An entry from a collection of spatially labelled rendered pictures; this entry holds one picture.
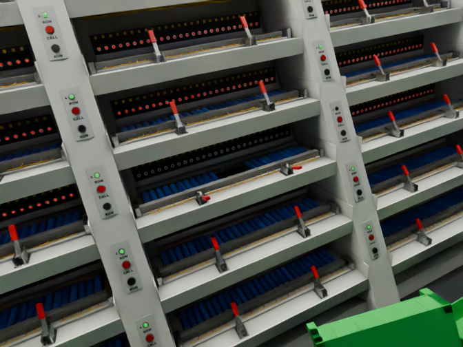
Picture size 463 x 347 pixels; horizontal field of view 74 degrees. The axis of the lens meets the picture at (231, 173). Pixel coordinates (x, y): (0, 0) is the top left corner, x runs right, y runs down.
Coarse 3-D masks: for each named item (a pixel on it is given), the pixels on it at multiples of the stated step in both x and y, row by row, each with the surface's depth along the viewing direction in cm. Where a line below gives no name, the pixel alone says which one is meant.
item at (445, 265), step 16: (432, 256) 115; (448, 256) 112; (400, 272) 111; (416, 272) 108; (432, 272) 108; (448, 272) 111; (400, 288) 104; (416, 288) 106; (352, 304) 100; (320, 320) 97; (336, 320) 96; (288, 336) 94; (304, 336) 92
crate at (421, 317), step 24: (384, 312) 68; (408, 312) 66; (432, 312) 65; (312, 336) 67; (336, 336) 65; (360, 336) 65; (384, 336) 65; (408, 336) 65; (432, 336) 65; (456, 336) 65
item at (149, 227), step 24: (264, 144) 103; (312, 144) 102; (192, 168) 96; (312, 168) 91; (336, 168) 94; (216, 192) 86; (240, 192) 84; (264, 192) 86; (144, 216) 80; (168, 216) 78; (192, 216) 80; (216, 216) 83; (144, 240) 77
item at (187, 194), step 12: (300, 156) 94; (312, 156) 96; (264, 168) 90; (276, 168) 92; (216, 180) 87; (228, 180) 87; (240, 180) 88; (180, 192) 84; (192, 192) 84; (204, 192) 85; (144, 204) 80; (156, 204) 81; (168, 204) 82
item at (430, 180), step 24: (432, 144) 127; (456, 144) 128; (384, 168) 117; (408, 168) 114; (432, 168) 113; (456, 168) 113; (384, 192) 105; (408, 192) 103; (432, 192) 105; (384, 216) 100
